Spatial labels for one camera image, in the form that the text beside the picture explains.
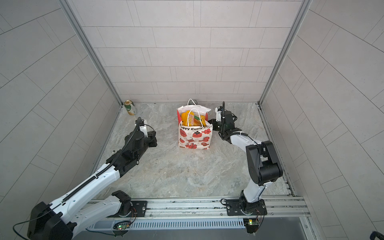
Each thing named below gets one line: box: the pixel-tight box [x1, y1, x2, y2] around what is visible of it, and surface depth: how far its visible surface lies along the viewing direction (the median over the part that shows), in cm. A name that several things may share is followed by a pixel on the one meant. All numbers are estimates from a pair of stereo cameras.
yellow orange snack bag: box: [181, 110, 207, 127], surface depth 84 cm
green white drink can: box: [124, 99, 137, 116], surface depth 104 cm
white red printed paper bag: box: [177, 98, 213, 150], surface depth 84 cm
